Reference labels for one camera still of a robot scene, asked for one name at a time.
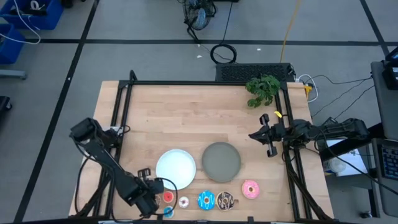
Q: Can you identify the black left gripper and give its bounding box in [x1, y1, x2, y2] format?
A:
[126, 167, 165, 218]

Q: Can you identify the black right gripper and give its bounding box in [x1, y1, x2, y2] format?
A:
[248, 113, 289, 158]

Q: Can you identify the large pink frosted donut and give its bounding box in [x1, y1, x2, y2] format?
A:
[241, 179, 261, 200]

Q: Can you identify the large chocolate frosted donut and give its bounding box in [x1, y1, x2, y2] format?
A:
[215, 190, 235, 212]

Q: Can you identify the white round plate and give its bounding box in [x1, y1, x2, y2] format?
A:
[155, 149, 197, 191]

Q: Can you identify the large blue frosted donut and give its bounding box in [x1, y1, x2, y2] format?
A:
[197, 190, 216, 212]

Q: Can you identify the grey round plate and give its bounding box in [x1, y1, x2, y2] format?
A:
[201, 141, 242, 183]

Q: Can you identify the green potted plant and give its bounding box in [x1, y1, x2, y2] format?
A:
[244, 73, 281, 109]

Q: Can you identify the black mesh computer tower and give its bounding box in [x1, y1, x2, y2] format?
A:
[215, 62, 295, 83]

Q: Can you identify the white paper sheet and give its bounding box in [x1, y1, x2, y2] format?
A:
[323, 139, 369, 177]

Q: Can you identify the black desk crossbar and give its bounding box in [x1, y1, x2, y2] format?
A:
[319, 123, 384, 162]

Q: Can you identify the grey keyboard desk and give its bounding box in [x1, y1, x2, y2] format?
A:
[371, 138, 398, 218]

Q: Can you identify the black keyboard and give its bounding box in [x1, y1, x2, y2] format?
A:
[381, 144, 398, 182]

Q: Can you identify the black computer monitor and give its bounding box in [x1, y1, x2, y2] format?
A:
[381, 46, 398, 91]

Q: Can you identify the grey floor bar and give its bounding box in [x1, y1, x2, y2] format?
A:
[0, 68, 27, 80]

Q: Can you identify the blue plastic bin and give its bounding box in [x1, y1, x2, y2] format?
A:
[0, 0, 65, 30]
[0, 24, 26, 65]

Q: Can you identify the white power cable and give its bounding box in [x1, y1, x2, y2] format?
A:
[294, 73, 320, 103]

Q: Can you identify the black aluminium table frame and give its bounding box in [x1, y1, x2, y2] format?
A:
[68, 70, 335, 223]

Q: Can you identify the coiled black cable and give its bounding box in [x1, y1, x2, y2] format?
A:
[210, 43, 238, 65]

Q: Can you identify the yellow hanging cable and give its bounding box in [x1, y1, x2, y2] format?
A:
[279, 0, 302, 63]

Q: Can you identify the black wire floor fan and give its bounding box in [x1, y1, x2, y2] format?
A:
[182, 0, 218, 43]

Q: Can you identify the long white cable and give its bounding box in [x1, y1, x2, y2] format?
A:
[0, 0, 42, 45]

